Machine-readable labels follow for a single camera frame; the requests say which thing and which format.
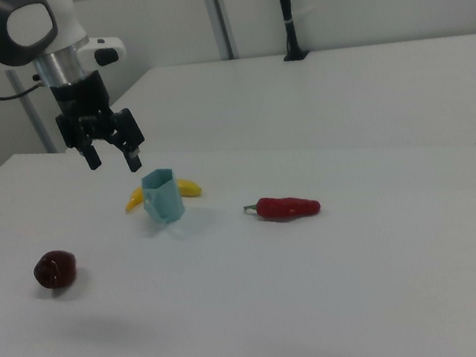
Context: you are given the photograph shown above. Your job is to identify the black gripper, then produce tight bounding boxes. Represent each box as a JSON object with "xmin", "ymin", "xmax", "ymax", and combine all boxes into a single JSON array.
[{"xmin": 47, "ymin": 63, "xmax": 150, "ymax": 185}]

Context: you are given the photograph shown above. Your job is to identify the teal hexagonal mug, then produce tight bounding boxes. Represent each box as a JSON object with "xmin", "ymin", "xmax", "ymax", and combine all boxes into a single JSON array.
[{"xmin": 136, "ymin": 165, "xmax": 189, "ymax": 227}]

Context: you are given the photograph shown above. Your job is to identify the yellow banana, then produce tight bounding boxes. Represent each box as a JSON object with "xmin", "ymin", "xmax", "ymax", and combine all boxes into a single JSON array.
[{"xmin": 120, "ymin": 174, "xmax": 205, "ymax": 215}]

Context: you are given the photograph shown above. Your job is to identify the dark red apple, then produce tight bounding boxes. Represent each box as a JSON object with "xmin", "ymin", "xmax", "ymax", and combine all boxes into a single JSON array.
[{"xmin": 30, "ymin": 246, "xmax": 81, "ymax": 293}]

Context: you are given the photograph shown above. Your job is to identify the red chili pepper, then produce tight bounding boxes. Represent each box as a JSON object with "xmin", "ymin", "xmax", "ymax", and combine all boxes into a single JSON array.
[{"xmin": 242, "ymin": 189, "xmax": 324, "ymax": 229}]

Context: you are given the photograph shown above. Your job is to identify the black pole with base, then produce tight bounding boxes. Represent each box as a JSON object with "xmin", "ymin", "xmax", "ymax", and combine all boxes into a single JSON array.
[{"xmin": 273, "ymin": 0, "xmax": 311, "ymax": 64}]

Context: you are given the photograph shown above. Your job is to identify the grey metal frame post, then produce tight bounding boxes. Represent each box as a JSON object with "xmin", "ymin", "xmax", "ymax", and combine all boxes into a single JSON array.
[
  {"xmin": 199, "ymin": 0, "xmax": 239, "ymax": 64},
  {"xmin": 4, "ymin": 63, "xmax": 59, "ymax": 160}
]

